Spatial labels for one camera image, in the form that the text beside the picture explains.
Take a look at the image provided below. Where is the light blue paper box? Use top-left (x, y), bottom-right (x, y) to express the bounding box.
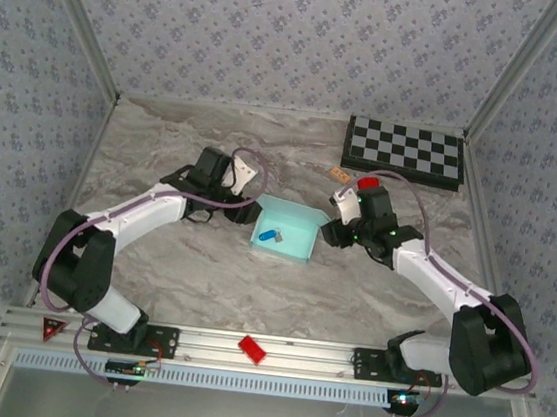
top-left (246, 193), bottom-right (334, 268)

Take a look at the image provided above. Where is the small red toy brick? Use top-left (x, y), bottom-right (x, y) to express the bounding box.
top-left (355, 174), bottom-right (382, 193)

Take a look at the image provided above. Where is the black grey chessboard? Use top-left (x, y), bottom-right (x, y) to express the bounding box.
top-left (337, 112), bottom-right (471, 193)

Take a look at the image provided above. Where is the long red toy brick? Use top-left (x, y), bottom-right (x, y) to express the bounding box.
top-left (235, 333), bottom-right (270, 367)

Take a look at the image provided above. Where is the red triangle sign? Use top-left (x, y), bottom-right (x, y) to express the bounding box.
top-left (39, 314), bottom-right (69, 346)

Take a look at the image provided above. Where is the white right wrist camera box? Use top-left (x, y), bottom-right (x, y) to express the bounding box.
top-left (327, 183), bottom-right (365, 227)

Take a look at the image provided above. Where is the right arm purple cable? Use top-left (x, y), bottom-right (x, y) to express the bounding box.
top-left (310, 164), bottom-right (557, 417)

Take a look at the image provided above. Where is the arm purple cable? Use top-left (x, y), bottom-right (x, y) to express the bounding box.
top-left (310, 164), bottom-right (557, 417)
top-left (30, 126), bottom-right (274, 402)

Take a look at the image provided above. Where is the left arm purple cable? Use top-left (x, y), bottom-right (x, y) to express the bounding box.
top-left (30, 126), bottom-right (274, 402)

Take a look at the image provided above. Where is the aluminium side rail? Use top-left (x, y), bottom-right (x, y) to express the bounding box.
top-left (445, 133), bottom-right (524, 316)
top-left (23, 89), bottom-right (121, 314)

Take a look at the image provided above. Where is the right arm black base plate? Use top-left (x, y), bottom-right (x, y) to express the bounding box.
top-left (350, 346), bottom-right (446, 390)

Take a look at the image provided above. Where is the aluminium mounting rail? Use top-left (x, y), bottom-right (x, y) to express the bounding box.
top-left (0, 302), bottom-right (542, 405)

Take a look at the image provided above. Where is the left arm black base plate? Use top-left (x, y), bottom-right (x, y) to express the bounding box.
top-left (86, 316), bottom-right (181, 361)

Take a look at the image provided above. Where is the aluminium frame post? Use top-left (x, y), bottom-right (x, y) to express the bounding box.
top-left (19, 0), bottom-right (133, 104)
top-left (464, 0), bottom-right (557, 151)

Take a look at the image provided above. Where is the blue slotted cable duct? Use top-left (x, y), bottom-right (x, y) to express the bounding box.
top-left (12, 345), bottom-right (398, 410)

